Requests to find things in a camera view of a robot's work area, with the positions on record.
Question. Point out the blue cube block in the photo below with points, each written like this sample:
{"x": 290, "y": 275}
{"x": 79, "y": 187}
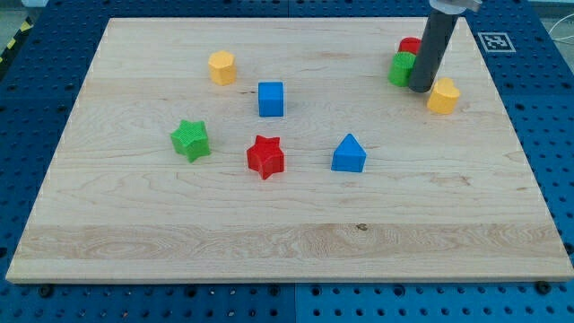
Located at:
{"x": 270, "y": 99}

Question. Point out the red star block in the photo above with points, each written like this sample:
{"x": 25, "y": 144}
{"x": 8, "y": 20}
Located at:
{"x": 266, "y": 156}

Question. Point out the green cylinder block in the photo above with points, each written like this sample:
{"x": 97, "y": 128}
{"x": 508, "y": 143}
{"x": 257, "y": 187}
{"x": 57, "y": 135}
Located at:
{"x": 401, "y": 68}

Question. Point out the yellow black hazard tape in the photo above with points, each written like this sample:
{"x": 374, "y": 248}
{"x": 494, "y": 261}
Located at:
{"x": 16, "y": 42}

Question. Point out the light wooden board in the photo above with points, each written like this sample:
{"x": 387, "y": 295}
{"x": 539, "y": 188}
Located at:
{"x": 442, "y": 198}

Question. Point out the blue triangle house block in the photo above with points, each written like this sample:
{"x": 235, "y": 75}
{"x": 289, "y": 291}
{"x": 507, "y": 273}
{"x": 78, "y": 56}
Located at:
{"x": 349, "y": 156}

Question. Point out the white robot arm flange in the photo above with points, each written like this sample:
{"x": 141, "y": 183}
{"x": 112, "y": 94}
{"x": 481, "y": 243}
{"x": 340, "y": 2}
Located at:
{"x": 453, "y": 7}

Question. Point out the white fiducial marker tag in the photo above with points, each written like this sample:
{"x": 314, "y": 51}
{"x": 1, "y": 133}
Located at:
{"x": 496, "y": 42}

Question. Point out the green star block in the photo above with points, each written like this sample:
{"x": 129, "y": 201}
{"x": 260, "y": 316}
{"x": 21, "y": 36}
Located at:
{"x": 191, "y": 139}

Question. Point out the red cylinder block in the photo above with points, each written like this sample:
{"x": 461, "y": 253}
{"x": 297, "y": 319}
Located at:
{"x": 410, "y": 45}

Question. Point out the yellow hexagon block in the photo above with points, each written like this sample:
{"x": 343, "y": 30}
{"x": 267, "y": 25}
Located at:
{"x": 223, "y": 70}

